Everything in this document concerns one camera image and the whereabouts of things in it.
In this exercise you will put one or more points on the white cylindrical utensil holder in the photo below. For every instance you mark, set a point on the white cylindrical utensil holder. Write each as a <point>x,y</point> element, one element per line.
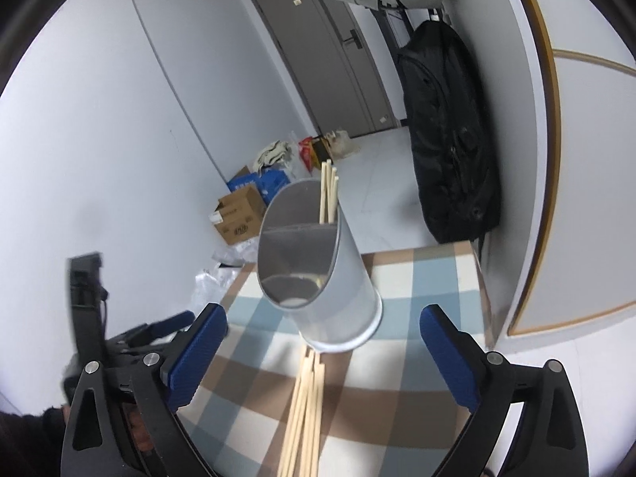
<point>343,298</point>

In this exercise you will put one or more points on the person's left hand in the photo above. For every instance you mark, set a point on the person's left hand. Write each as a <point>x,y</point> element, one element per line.
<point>138,427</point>

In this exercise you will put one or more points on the black open door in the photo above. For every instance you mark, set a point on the black open door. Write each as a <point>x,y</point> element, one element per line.
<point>392,25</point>

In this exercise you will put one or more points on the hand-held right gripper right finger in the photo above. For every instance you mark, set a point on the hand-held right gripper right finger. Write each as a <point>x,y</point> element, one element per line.
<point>449,357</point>

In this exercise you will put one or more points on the blue cardboard box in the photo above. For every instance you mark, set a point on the blue cardboard box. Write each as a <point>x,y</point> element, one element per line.
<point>273,181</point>

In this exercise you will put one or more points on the brown cardboard box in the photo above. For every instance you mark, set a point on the brown cardboard box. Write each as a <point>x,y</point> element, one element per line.
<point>238,213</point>

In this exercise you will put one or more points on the white panel with wooden trim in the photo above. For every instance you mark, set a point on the white panel with wooden trim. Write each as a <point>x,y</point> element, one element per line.
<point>586,184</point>

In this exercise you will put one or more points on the red bag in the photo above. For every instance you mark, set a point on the red bag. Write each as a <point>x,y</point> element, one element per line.
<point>307,151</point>

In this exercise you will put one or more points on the beige plastic bag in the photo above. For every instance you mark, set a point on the beige plastic bag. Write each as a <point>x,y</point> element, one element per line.
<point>343,144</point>

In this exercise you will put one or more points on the white plastic bag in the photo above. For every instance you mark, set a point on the white plastic bag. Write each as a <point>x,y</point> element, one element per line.
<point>293,159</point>

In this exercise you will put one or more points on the beige cloth tote bag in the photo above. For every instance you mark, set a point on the beige cloth tote bag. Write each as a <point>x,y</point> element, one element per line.
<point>271,154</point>

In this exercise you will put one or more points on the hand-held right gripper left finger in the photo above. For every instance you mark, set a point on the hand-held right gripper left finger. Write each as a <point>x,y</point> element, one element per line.
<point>196,357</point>

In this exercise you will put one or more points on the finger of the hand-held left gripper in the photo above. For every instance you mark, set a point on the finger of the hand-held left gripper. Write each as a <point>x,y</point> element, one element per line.
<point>171,322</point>
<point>144,344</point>

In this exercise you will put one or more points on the clear crumpled plastic bag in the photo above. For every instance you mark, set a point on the clear crumpled plastic bag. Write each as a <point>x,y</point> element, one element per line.
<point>213,283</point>

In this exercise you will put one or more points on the grey entrance door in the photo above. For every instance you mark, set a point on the grey entrance door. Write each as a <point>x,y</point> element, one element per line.
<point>318,59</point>

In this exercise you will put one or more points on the bunch of wooden chopsticks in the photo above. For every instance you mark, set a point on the bunch of wooden chopsticks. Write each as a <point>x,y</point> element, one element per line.
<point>303,422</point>

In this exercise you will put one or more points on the black yellow paper bag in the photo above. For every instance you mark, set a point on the black yellow paper bag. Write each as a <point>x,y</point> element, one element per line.
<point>323,148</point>

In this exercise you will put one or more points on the black backpack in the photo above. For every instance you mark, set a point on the black backpack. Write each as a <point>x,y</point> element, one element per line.
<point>447,134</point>

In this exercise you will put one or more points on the checkered tablecloth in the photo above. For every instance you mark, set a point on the checkered tablecloth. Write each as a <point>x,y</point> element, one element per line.
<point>407,278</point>

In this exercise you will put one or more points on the light wooden chopstick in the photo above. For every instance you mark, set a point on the light wooden chopstick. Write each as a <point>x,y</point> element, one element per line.
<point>336,201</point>
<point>333,198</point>
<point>328,194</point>
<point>322,194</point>

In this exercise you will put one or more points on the person's left forearm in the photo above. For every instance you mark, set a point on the person's left forearm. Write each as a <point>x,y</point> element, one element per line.
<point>30,442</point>

